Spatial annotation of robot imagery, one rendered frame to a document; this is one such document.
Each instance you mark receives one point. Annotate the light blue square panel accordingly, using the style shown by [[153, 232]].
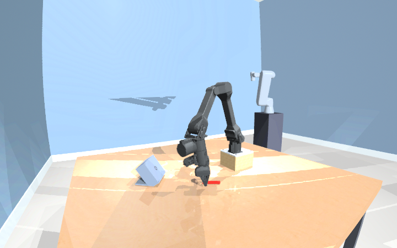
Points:
[[150, 172]]

